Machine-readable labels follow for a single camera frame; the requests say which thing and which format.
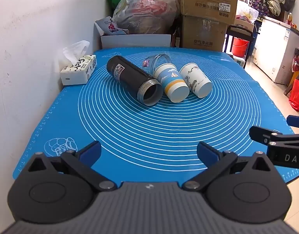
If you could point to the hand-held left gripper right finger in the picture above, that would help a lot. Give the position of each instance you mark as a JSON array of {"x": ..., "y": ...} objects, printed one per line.
[{"x": 207, "y": 152}]

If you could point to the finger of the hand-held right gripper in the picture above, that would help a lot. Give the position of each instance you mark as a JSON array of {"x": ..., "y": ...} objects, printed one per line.
[
  {"x": 261, "y": 134},
  {"x": 296, "y": 120}
]

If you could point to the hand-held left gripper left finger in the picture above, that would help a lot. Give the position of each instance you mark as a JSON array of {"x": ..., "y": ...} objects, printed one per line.
[{"x": 91, "y": 151}]

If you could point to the white blossom paper cup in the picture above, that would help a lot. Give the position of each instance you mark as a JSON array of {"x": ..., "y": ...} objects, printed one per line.
[{"x": 195, "y": 79}]

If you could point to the blue sailboat paper cup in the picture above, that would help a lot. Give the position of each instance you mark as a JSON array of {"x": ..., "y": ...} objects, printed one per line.
[{"x": 172, "y": 82}]

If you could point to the black thermos cup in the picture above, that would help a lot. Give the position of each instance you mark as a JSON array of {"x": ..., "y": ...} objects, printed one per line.
[{"x": 125, "y": 72}]

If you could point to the clear glass cup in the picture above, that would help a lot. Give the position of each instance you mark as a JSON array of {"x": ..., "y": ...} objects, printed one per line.
[{"x": 162, "y": 59}]

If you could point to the red shopping bag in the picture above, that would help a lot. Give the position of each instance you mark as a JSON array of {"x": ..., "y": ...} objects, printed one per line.
[{"x": 298, "y": 95}]

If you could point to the blue silicone baking mat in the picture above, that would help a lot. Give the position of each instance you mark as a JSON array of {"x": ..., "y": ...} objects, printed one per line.
[{"x": 164, "y": 126}]

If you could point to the white chest freezer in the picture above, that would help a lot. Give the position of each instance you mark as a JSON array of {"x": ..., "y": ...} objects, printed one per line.
[{"x": 273, "y": 51}]

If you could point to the white tissue box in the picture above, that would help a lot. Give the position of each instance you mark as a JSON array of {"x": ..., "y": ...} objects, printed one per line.
[{"x": 77, "y": 70}]

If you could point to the red plastic bucket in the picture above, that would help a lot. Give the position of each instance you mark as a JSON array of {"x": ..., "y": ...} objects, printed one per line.
[{"x": 240, "y": 46}]

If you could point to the orange drink bottle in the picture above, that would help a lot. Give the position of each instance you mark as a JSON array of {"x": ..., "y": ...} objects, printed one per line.
[{"x": 289, "y": 19}]

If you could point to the white pink gift box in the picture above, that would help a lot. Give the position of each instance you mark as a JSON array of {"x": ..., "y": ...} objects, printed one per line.
[{"x": 244, "y": 20}]

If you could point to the brown cardboard box clear tape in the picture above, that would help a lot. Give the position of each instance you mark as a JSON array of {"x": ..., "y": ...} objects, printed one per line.
[{"x": 203, "y": 34}]

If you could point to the white open cardboard box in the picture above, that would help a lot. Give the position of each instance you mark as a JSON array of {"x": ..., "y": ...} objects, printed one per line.
[{"x": 136, "y": 41}]

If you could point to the purple floral bag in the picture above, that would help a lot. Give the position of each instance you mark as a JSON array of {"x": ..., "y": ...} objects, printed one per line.
[{"x": 256, "y": 1}]

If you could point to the white printed small bag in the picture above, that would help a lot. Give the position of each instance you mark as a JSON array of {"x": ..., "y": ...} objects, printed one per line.
[{"x": 110, "y": 25}]

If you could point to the clear plastic bag red contents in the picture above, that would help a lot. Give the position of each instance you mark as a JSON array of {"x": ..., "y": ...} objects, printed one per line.
[{"x": 147, "y": 14}]

